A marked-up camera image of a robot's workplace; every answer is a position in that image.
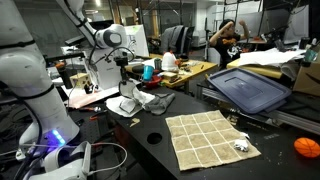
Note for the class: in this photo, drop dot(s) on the blue plastic bin lid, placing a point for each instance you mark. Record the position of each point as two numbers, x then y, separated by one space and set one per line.
248 88

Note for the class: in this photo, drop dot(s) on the white computer box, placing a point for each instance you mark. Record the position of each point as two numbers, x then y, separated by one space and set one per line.
106 75

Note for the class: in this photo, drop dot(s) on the teal plastic cup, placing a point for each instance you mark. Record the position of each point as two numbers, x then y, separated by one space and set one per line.
148 72

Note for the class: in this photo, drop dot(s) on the grey towel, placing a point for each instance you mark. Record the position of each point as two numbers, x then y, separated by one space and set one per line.
160 103

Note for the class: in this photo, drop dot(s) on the crumpled silver foil ball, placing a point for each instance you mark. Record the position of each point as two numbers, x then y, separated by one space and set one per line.
241 144

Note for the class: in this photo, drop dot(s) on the plain white towel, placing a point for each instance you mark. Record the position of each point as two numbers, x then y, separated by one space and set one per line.
113 105

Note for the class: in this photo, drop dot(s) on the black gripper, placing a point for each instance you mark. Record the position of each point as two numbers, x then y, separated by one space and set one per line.
121 61

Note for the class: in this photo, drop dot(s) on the white board panel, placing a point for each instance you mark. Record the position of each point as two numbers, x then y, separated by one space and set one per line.
138 40

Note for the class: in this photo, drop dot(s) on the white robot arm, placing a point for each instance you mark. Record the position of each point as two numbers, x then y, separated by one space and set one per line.
30 76

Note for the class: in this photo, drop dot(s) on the aluminium frame rail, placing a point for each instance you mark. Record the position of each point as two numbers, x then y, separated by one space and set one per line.
293 118

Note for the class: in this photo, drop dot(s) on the stack of white papers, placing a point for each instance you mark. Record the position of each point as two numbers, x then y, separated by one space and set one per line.
270 56

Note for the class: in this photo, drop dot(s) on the grey jacket on chair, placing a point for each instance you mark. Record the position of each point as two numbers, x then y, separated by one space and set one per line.
175 38

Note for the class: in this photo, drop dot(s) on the tan checked towel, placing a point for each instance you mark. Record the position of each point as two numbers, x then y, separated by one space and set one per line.
208 140

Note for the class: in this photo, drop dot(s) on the tan tape scrap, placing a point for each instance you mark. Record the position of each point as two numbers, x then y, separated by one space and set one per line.
134 122

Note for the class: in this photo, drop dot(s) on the pink flat board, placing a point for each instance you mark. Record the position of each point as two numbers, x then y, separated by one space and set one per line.
86 98

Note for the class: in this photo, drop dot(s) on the person in black shirt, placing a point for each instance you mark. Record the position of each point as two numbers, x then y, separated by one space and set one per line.
226 41

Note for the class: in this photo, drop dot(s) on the red plastic bowl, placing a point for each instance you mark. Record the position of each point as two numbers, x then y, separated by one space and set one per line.
154 81

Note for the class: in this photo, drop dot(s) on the yellow foam slab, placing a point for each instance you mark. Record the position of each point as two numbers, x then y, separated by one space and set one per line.
256 70

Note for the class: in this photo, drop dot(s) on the orange toy basketball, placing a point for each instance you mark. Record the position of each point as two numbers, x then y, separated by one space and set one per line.
307 147

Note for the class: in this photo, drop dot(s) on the small dotted cardboard box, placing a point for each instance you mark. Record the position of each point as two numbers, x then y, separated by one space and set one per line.
80 80

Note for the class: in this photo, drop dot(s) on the white VR headset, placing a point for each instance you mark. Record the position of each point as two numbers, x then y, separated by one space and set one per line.
66 163

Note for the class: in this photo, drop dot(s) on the printed cardboard shipping box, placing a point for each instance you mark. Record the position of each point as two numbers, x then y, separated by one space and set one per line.
308 80

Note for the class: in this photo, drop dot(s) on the light wooden table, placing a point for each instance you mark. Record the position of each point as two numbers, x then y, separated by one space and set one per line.
195 70

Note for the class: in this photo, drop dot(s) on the white paper scrap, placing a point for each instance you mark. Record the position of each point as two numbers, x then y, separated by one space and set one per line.
245 134

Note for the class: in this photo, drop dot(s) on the white towel with dark trim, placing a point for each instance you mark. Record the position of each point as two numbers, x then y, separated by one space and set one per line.
130 98

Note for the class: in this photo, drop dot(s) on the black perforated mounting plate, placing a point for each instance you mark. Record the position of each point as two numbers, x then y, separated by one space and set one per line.
96 130

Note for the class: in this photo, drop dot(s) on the dark bottle with orange cap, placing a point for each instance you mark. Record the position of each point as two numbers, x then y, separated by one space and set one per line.
64 75

